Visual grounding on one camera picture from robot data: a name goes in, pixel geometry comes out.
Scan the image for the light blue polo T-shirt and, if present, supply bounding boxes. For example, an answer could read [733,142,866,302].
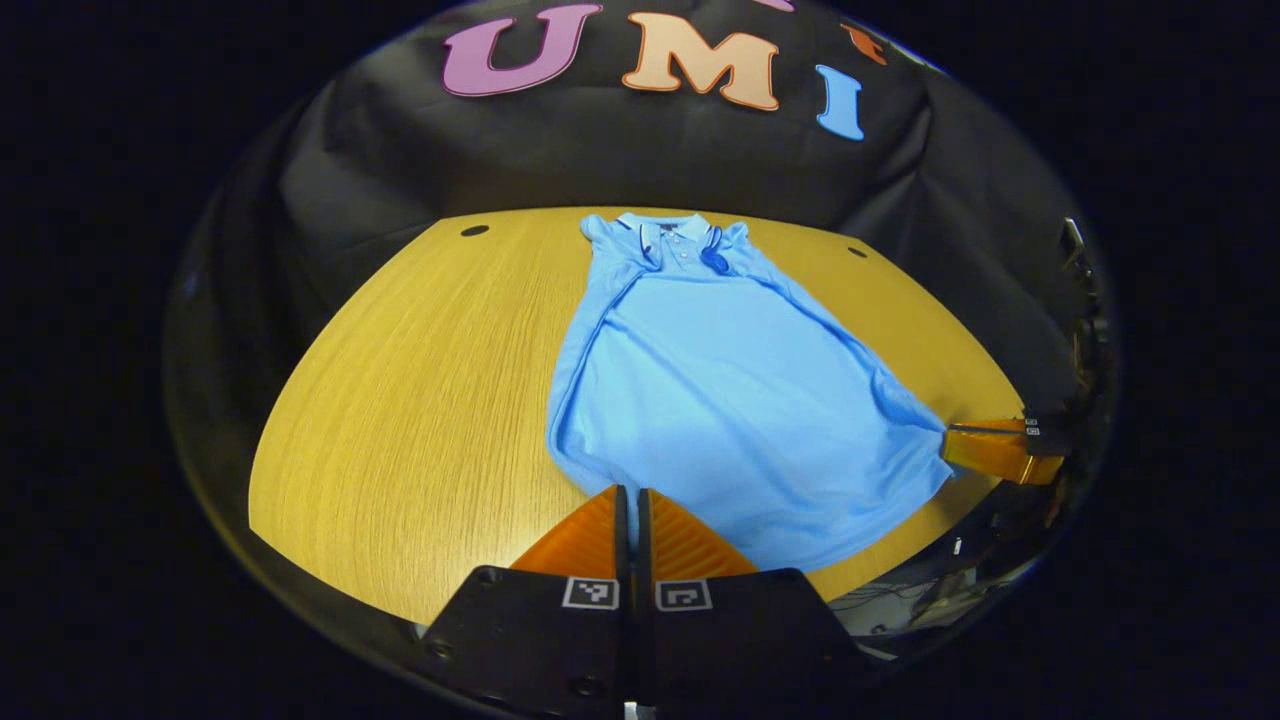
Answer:
[545,210,956,573]

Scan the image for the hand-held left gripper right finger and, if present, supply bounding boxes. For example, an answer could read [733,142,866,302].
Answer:
[636,488,881,720]

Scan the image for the black backdrop cloth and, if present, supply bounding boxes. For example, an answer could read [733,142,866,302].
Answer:
[160,0,1116,641]

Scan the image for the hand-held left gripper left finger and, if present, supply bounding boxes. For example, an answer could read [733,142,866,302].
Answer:
[418,485,633,720]

